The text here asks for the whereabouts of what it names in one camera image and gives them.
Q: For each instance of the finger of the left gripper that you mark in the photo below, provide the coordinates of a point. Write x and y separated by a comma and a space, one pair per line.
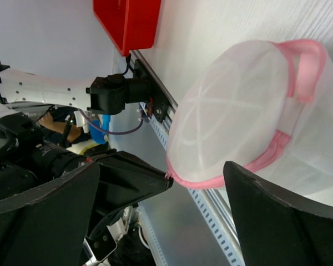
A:
126, 180

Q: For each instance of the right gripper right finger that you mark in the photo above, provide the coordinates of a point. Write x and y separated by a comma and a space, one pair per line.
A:
276, 226

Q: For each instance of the white mesh laundry bag pink trim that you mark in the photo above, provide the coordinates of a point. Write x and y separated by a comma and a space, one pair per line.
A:
265, 106

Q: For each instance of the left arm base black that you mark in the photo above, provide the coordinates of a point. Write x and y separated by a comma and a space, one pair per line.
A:
152, 94

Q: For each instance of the aluminium mounting rail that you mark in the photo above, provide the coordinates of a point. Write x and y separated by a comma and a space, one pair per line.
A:
166, 91

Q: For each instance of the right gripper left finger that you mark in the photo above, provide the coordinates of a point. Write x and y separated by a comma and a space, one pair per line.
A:
46, 225

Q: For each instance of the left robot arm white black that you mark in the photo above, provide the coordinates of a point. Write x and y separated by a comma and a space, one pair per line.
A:
101, 95

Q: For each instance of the red plastic bin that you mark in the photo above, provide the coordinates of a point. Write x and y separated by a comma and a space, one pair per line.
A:
130, 24

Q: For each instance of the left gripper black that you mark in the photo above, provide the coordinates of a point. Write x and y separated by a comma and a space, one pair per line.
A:
26, 160

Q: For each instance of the person in background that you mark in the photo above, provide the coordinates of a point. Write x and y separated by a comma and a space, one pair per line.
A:
56, 131

